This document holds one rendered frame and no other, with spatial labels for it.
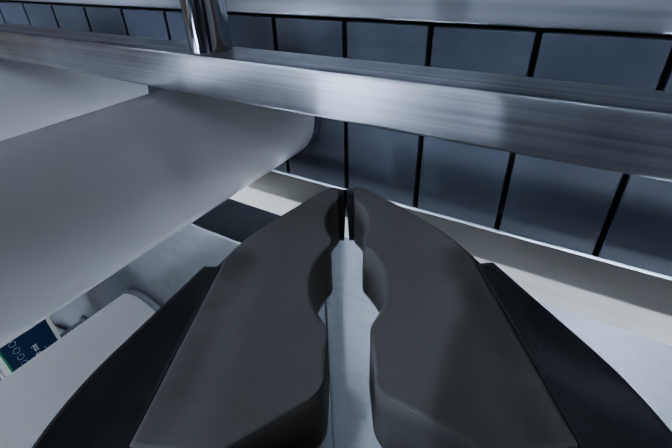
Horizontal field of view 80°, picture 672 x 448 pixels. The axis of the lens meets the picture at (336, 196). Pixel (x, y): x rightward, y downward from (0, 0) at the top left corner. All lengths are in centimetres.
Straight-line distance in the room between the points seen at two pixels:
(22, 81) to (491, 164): 23
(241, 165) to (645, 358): 24
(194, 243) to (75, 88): 15
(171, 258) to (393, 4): 29
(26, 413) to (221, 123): 34
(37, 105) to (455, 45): 20
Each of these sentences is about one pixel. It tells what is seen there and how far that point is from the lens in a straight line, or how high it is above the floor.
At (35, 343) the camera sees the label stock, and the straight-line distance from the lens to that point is 68.
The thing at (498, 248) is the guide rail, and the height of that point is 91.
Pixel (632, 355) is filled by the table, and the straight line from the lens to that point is 30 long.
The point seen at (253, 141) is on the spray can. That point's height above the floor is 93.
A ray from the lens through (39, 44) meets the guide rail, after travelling 20.
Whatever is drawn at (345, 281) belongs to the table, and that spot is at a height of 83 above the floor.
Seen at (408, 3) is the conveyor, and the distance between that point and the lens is 18.
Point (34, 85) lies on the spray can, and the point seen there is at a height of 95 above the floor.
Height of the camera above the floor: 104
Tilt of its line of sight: 47 degrees down
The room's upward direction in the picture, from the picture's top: 132 degrees counter-clockwise
